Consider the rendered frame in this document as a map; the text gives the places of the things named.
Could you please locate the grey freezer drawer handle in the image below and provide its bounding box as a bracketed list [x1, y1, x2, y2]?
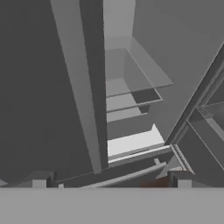
[83, 162, 168, 189]

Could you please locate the closed dark grey fridge door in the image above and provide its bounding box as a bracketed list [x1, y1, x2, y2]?
[0, 0, 109, 187]

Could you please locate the open grey fridge door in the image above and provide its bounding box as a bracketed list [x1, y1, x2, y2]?
[164, 43, 224, 188]

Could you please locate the white fridge crisper drawer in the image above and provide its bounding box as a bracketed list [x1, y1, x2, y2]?
[107, 123, 166, 160]

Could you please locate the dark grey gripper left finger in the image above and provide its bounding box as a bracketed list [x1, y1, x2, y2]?
[6, 171, 57, 189]

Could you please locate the clear fridge door bin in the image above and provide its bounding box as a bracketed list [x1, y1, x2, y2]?
[186, 101, 224, 173]

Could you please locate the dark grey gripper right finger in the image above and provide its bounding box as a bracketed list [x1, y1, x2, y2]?
[167, 171, 215, 189]

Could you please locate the grey fridge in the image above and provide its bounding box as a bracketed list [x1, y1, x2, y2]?
[102, 0, 224, 168]

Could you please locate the large clear glass fridge shelf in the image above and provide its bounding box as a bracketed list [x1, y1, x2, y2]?
[104, 36, 175, 99]

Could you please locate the dark grey freezer drawer front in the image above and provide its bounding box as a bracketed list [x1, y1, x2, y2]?
[55, 151, 173, 189]

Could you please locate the small clear glass fridge shelf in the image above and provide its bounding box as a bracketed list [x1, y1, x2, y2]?
[106, 104, 151, 123]

